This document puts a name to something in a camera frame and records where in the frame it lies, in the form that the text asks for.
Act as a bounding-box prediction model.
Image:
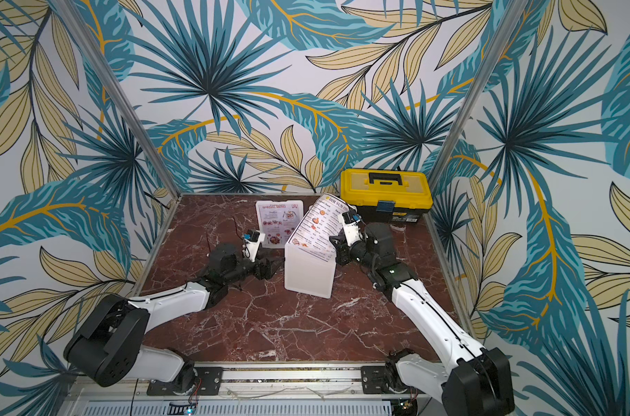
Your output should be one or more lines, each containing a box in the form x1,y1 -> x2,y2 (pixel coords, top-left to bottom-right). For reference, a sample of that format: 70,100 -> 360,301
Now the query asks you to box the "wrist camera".
339,209 -> 362,247
242,230 -> 266,263

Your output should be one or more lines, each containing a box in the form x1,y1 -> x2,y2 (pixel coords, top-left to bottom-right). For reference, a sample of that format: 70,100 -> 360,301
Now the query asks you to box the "white menu rack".
285,243 -> 337,299
254,199 -> 305,251

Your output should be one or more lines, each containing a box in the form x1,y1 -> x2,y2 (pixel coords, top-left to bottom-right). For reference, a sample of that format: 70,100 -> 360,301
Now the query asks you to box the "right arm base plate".
361,362 -> 434,396

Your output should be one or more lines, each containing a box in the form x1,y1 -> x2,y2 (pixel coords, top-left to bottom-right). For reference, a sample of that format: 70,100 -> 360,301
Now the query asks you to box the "aluminium front rail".
59,362 -> 446,415

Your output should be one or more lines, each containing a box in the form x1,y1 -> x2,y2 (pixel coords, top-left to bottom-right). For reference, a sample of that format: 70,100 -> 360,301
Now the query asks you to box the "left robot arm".
63,243 -> 284,395

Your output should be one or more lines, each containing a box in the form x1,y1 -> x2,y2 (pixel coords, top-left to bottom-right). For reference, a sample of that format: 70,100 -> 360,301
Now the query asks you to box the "pink menu sheet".
258,203 -> 301,246

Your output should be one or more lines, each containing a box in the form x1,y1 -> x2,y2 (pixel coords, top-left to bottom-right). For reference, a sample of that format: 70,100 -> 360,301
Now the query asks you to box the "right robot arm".
330,223 -> 515,415

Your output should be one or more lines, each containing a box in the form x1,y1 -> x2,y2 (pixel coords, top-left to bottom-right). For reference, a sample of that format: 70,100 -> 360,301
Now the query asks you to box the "yellow header menu sheet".
285,194 -> 349,262

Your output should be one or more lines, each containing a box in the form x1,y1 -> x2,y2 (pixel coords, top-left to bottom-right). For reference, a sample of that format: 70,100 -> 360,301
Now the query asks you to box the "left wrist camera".
242,230 -> 266,263

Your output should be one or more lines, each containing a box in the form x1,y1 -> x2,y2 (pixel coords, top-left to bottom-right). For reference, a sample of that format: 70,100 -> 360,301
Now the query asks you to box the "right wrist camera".
339,209 -> 362,247

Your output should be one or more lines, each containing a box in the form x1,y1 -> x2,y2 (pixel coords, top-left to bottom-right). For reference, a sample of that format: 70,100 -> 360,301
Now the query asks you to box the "yellow black toolbox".
340,169 -> 434,224

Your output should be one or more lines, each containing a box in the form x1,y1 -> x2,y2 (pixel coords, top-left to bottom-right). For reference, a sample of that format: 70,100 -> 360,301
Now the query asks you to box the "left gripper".
225,247 -> 286,285

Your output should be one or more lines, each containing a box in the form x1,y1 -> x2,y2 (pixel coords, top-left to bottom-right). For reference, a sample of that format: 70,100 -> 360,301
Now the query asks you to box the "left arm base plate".
147,367 -> 223,397

